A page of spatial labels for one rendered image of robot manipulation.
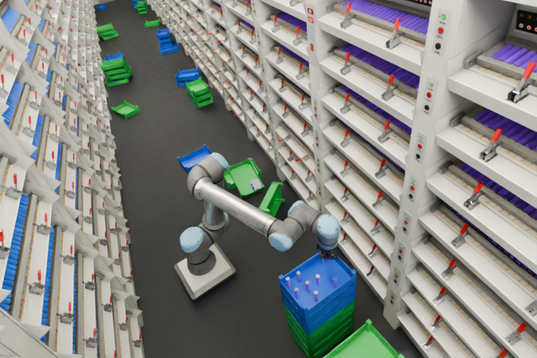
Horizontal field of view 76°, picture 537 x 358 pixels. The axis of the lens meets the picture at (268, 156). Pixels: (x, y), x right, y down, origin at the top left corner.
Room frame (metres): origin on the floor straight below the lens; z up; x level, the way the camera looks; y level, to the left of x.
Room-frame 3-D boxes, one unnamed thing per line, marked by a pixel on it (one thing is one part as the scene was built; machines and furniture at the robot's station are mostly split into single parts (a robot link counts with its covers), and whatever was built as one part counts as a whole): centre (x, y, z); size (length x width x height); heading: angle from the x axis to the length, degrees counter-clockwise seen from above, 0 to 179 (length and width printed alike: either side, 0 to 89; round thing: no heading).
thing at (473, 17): (0.91, -0.60, 0.88); 0.20 x 0.09 x 1.76; 109
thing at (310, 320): (0.89, -0.13, 0.44); 0.30 x 0.20 x 0.08; 117
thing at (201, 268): (1.38, 0.54, 0.17); 0.19 x 0.19 x 0.10
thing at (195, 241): (1.39, 0.54, 0.31); 0.17 x 0.15 x 0.18; 135
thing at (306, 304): (0.89, -0.13, 0.52); 0.30 x 0.20 x 0.08; 117
